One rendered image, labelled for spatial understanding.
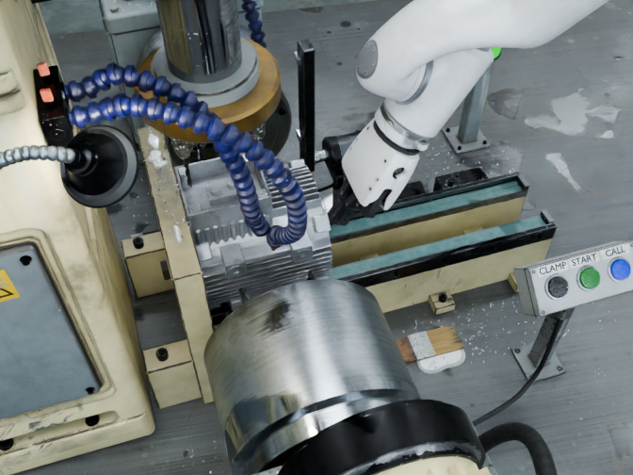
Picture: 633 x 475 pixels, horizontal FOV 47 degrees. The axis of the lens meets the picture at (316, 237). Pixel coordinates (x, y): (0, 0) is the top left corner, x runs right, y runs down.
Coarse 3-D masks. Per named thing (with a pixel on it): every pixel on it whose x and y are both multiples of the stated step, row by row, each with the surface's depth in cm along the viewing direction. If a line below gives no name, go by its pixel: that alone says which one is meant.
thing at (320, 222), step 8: (296, 160) 115; (320, 216) 108; (320, 224) 108; (328, 224) 108; (320, 232) 108; (200, 248) 104; (208, 248) 104; (200, 256) 104; (208, 256) 105; (216, 304) 114
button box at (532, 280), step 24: (528, 264) 107; (552, 264) 103; (576, 264) 104; (600, 264) 104; (528, 288) 103; (576, 288) 104; (600, 288) 104; (624, 288) 105; (528, 312) 105; (552, 312) 103
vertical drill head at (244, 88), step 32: (160, 0) 79; (192, 0) 77; (224, 0) 79; (192, 32) 80; (224, 32) 82; (160, 64) 88; (192, 64) 84; (224, 64) 85; (256, 64) 88; (160, 96) 87; (224, 96) 85; (256, 96) 88; (160, 128) 87; (192, 128) 85; (256, 128) 93
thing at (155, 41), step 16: (160, 32) 129; (240, 32) 128; (144, 48) 131; (288, 112) 127; (272, 128) 128; (288, 128) 130; (192, 144) 121; (208, 144) 127; (272, 144) 132; (176, 160) 127; (192, 160) 128
